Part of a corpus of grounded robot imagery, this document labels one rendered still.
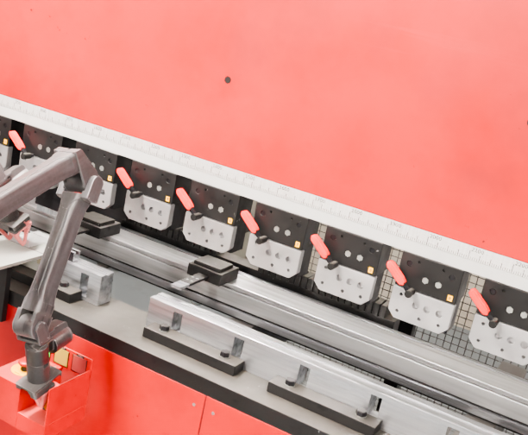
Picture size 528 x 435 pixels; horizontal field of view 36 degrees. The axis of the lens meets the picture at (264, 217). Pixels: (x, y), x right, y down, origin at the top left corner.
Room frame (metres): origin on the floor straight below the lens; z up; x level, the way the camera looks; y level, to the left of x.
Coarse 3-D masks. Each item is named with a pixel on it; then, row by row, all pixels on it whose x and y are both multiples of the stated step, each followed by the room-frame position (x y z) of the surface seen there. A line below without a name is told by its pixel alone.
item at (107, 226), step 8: (88, 216) 2.54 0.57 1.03; (96, 216) 2.55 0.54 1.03; (104, 216) 2.57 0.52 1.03; (80, 224) 2.51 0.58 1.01; (88, 224) 2.50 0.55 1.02; (96, 224) 2.50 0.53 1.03; (104, 224) 2.51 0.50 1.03; (112, 224) 2.54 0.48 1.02; (120, 224) 2.57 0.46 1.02; (80, 232) 2.45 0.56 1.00; (88, 232) 2.49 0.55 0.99; (96, 232) 2.48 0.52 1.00; (104, 232) 2.50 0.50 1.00; (112, 232) 2.54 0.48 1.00
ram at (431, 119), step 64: (0, 0) 2.41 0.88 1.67; (64, 0) 2.31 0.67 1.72; (128, 0) 2.22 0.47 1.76; (192, 0) 2.13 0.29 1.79; (256, 0) 2.05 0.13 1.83; (320, 0) 1.98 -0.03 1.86; (384, 0) 1.92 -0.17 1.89; (448, 0) 1.86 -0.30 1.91; (512, 0) 1.80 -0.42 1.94; (0, 64) 2.40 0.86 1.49; (64, 64) 2.30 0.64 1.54; (128, 64) 2.20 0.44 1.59; (192, 64) 2.12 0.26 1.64; (256, 64) 2.04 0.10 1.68; (320, 64) 1.97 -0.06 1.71; (384, 64) 1.90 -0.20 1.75; (448, 64) 1.84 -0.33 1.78; (512, 64) 1.78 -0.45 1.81; (64, 128) 2.28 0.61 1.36; (128, 128) 2.19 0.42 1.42; (192, 128) 2.10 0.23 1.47; (256, 128) 2.03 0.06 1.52; (320, 128) 1.95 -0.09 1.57; (384, 128) 1.89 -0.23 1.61; (448, 128) 1.83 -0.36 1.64; (512, 128) 1.77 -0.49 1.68; (256, 192) 2.01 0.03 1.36; (320, 192) 1.94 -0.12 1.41; (384, 192) 1.87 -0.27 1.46; (448, 192) 1.81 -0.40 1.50; (512, 192) 1.75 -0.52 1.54; (448, 256) 1.79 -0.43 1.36; (512, 256) 1.74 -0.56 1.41
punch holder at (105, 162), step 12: (84, 144) 2.25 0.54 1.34; (96, 156) 2.23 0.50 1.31; (108, 156) 2.21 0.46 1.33; (120, 156) 2.21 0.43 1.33; (96, 168) 2.22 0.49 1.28; (108, 168) 2.21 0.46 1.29; (108, 180) 2.20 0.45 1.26; (120, 180) 2.22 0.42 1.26; (108, 192) 2.20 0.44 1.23; (120, 192) 2.24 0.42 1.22; (96, 204) 2.21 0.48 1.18; (108, 204) 2.20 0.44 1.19; (120, 204) 2.25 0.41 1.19
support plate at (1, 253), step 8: (0, 240) 2.25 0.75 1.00; (8, 240) 2.26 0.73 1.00; (0, 248) 2.19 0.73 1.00; (8, 248) 2.20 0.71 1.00; (16, 248) 2.21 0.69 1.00; (24, 248) 2.23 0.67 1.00; (32, 248) 2.24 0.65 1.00; (40, 248) 2.25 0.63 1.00; (0, 256) 2.12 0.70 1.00; (8, 256) 2.14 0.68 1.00; (16, 256) 2.15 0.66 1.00; (24, 256) 2.16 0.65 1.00; (32, 256) 2.17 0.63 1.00; (40, 256) 2.19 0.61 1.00; (0, 264) 2.07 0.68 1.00; (8, 264) 2.08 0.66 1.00; (16, 264) 2.11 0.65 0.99
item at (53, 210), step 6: (48, 192) 2.33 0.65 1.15; (54, 192) 2.32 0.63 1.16; (36, 198) 2.35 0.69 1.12; (42, 198) 2.34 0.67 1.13; (48, 198) 2.33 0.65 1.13; (54, 198) 2.32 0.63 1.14; (60, 198) 2.31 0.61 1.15; (42, 204) 2.34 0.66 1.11; (48, 204) 2.33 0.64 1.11; (54, 204) 2.32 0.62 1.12; (42, 210) 2.35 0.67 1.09; (48, 210) 2.34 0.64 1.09; (54, 210) 2.32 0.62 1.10; (54, 216) 2.33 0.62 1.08
